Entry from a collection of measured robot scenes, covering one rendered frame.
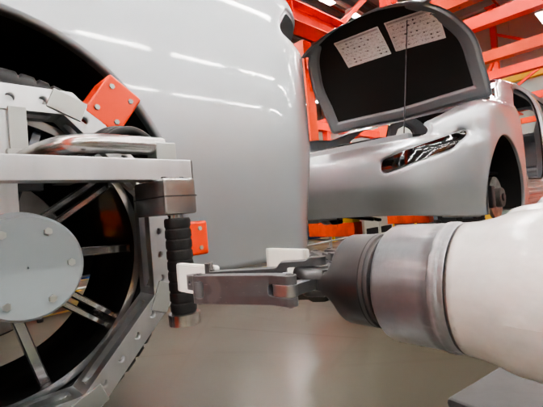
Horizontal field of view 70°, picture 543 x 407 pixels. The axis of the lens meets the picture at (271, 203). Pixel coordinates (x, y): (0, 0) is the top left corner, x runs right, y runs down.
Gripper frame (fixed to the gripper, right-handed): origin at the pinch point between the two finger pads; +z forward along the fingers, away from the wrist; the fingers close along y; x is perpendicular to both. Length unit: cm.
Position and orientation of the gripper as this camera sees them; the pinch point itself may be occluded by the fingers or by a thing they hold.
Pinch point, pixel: (234, 267)
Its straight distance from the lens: 46.4
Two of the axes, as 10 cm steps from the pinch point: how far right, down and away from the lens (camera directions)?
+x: -0.8, -10.0, 0.2
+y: 7.2, -0.4, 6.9
